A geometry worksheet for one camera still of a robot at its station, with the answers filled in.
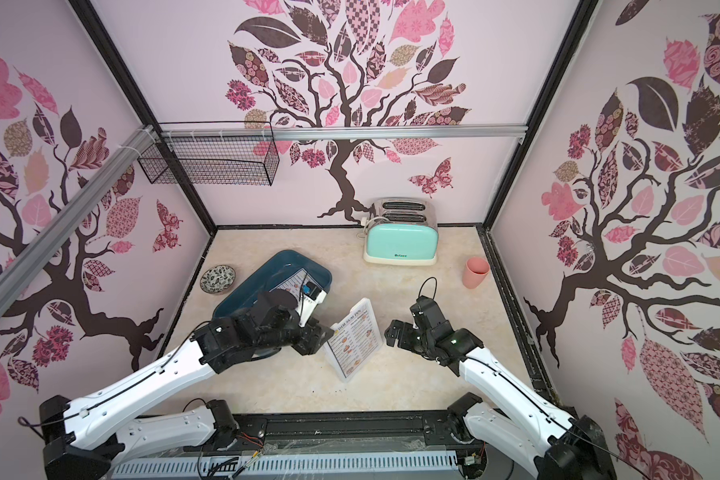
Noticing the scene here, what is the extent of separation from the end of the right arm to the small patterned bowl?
0.61 m

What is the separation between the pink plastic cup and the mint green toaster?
0.44ft

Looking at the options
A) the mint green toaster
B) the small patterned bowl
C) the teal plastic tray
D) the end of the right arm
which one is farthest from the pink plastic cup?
the small patterned bowl

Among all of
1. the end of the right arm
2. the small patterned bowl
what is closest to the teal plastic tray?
the small patterned bowl

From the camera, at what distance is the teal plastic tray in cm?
97

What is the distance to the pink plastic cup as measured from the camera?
97cm

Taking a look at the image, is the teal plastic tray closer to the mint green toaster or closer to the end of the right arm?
the mint green toaster

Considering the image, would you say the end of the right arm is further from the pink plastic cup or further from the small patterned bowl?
the small patterned bowl

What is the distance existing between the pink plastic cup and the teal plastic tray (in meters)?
0.47

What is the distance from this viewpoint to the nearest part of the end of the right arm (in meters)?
0.71

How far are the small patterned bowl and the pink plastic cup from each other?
82cm

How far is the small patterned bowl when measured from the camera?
102cm

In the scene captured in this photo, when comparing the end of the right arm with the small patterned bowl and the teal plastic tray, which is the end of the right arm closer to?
the teal plastic tray

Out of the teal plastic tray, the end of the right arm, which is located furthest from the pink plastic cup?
the teal plastic tray

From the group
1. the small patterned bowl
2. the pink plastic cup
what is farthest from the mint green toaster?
the small patterned bowl
